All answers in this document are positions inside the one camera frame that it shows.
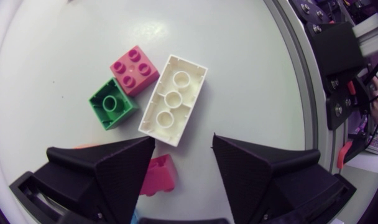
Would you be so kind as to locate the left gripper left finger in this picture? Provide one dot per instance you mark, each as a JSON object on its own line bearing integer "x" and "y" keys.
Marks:
{"x": 114, "y": 174}

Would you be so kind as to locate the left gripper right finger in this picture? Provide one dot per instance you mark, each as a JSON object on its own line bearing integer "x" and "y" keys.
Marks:
{"x": 251, "y": 177}

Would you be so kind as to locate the magenta toy brick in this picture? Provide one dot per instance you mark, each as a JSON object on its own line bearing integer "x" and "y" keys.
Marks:
{"x": 159, "y": 175}

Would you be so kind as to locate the small green toy brick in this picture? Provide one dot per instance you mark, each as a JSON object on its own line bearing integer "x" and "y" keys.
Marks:
{"x": 113, "y": 105}

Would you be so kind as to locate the large white toy brick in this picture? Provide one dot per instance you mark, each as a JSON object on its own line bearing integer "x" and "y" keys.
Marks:
{"x": 173, "y": 99}

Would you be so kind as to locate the small salmon pink toy brick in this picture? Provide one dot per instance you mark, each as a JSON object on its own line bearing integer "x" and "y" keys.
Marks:
{"x": 133, "y": 71}

